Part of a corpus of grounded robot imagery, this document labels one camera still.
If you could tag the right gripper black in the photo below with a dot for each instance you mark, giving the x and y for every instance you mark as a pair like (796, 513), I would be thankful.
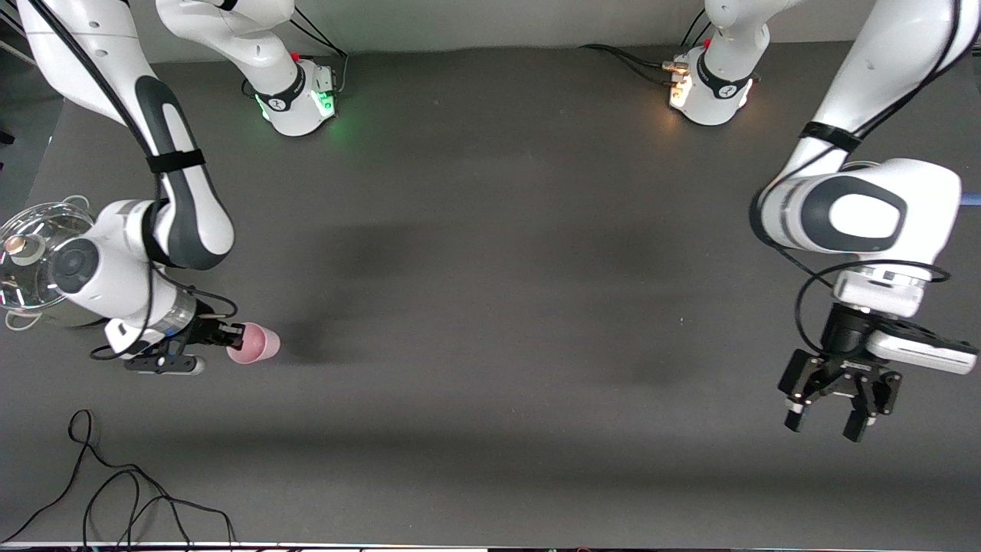
(202, 332)

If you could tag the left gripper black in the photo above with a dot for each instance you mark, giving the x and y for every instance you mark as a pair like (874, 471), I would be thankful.
(845, 332)

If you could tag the pink plastic cup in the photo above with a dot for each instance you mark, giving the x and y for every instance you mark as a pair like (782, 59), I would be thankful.
(257, 345)

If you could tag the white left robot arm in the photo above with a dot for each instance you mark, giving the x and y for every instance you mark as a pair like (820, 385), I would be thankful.
(866, 207)

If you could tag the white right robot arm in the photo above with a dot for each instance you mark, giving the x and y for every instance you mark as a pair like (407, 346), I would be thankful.
(184, 207)

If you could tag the grey-green cooking pot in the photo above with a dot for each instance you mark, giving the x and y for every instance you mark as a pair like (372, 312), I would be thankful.
(80, 316)

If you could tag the glass lid with beige knob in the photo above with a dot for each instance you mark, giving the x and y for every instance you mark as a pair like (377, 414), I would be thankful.
(31, 261)

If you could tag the dark blue saucepan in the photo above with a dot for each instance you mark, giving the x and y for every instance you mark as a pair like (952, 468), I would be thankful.
(972, 198)

